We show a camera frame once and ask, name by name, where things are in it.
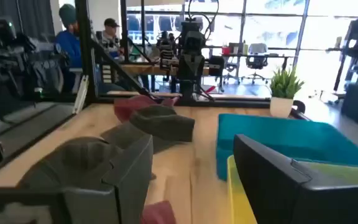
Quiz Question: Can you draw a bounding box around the wooden work table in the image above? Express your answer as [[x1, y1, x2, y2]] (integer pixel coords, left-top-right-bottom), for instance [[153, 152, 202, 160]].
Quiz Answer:
[[119, 63, 213, 77]]

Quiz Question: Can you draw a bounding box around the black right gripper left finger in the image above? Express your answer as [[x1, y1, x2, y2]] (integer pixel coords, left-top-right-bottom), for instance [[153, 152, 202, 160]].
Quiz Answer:
[[63, 123, 154, 224]]

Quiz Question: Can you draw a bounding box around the dark grey curtain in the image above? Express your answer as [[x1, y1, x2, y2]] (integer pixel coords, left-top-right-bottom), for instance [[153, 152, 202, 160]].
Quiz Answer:
[[0, 0, 55, 43]]

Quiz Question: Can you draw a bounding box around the grey office chair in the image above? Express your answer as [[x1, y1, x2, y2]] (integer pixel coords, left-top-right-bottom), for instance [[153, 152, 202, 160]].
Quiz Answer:
[[246, 42, 269, 85]]

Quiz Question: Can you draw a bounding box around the black office chair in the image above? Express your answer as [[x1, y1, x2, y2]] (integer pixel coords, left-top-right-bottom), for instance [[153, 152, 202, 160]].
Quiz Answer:
[[208, 55, 226, 93]]

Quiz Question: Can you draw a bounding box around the dark green baseball cap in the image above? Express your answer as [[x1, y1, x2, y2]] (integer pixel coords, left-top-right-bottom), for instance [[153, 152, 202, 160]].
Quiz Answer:
[[19, 136, 121, 191], [128, 105, 196, 154]]

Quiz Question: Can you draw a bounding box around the teal plastic bin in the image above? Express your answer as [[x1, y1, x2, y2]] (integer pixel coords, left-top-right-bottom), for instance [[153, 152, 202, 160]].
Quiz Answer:
[[215, 113, 358, 182]]

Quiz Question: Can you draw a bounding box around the long dark desk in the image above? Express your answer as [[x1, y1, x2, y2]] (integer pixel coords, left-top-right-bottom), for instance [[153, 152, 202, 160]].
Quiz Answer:
[[203, 52, 295, 82]]

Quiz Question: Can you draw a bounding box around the green plant in white pot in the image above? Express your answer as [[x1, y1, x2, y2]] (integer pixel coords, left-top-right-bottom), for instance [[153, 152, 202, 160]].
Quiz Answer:
[[268, 67, 306, 118]]

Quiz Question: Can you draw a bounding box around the person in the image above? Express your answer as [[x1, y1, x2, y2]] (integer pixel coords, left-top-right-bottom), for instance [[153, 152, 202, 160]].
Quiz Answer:
[[99, 17, 127, 60], [53, 3, 83, 94]]

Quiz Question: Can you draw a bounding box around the black robot station equipment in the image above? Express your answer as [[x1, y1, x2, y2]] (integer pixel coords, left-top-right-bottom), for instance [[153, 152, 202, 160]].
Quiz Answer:
[[0, 17, 67, 103]]

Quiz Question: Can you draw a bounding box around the white flat panel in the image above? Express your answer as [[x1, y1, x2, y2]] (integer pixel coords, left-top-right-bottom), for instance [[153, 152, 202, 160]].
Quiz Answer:
[[73, 74, 90, 114]]

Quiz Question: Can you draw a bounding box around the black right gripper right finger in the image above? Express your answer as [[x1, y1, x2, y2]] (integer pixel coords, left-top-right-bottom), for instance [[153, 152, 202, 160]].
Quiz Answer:
[[233, 133, 358, 224]]

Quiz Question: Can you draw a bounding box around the maroon baseball cap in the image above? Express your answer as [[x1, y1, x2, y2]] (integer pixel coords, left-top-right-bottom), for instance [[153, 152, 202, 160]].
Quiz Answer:
[[140, 200, 177, 224], [113, 95, 180, 123]]

